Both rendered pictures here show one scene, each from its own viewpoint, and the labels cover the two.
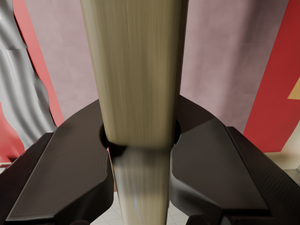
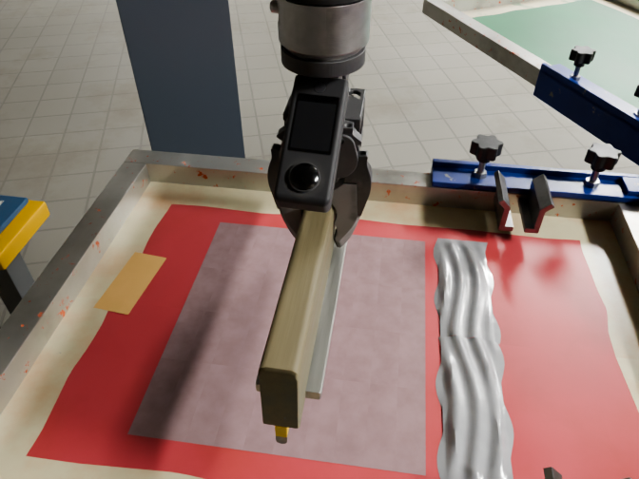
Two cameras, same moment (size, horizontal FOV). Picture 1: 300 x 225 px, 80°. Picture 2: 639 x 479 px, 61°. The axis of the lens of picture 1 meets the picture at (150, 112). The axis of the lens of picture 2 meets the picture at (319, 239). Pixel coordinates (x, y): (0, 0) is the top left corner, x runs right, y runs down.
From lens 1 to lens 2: 0.46 m
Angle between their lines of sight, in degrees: 16
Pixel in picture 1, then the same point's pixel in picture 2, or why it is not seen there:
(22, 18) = (434, 359)
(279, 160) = (172, 194)
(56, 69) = (415, 316)
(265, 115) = (190, 244)
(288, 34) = (168, 313)
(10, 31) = (449, 350)
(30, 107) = (456, 285)
